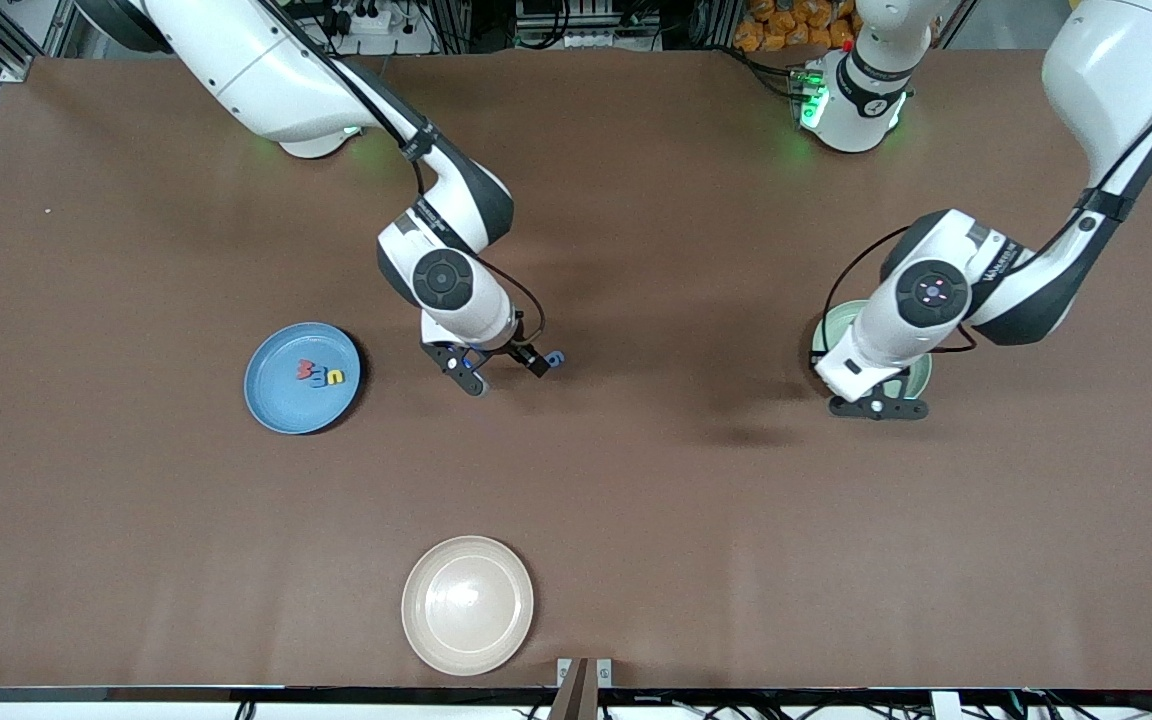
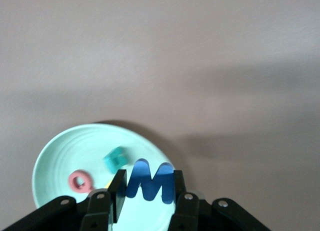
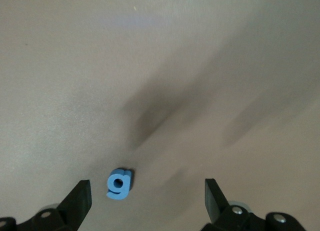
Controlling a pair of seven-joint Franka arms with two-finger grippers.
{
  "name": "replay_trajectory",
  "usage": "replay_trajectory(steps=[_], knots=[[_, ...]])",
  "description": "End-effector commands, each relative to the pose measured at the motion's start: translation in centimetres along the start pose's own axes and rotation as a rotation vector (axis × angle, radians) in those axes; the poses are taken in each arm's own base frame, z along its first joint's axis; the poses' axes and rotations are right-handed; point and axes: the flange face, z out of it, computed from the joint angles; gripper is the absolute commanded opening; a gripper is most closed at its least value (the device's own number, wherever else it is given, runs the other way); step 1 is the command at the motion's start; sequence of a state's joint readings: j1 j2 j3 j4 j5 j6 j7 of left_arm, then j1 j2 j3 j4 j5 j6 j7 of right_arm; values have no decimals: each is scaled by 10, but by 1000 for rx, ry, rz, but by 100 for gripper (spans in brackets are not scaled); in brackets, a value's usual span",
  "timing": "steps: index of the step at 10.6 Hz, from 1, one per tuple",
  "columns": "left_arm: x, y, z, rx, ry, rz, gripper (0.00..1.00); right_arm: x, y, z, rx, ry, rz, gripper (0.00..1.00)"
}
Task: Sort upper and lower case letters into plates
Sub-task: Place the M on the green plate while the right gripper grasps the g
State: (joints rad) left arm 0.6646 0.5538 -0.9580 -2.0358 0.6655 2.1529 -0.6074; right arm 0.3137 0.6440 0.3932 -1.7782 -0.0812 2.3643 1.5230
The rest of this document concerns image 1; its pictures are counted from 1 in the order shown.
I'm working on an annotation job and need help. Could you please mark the black arm base cables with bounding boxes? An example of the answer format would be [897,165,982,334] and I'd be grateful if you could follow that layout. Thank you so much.
[716,45,803,101]

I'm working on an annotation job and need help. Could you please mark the orange snack packets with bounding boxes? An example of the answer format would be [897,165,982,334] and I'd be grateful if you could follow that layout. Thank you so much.
[734,0,862,53]

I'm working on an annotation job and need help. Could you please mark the white power strip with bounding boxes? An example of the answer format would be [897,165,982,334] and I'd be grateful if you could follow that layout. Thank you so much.
[516,28,659,51]
[321,0,437,56]

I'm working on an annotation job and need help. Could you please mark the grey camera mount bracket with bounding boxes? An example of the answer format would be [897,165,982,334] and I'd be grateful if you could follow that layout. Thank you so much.
[556,657,613,720]

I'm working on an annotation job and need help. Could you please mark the brown table cover sheet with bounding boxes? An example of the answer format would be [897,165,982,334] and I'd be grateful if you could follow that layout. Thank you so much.
[0,48,1152,693]

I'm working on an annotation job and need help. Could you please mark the blue plate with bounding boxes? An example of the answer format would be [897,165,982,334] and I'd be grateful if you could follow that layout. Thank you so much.
[243,321,363,436]

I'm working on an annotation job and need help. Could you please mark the green plate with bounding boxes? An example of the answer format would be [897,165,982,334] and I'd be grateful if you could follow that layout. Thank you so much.
[812,299,934,406]

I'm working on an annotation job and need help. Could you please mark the beige plate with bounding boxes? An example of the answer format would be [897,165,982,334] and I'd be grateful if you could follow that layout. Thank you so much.
[401,535,536,677]

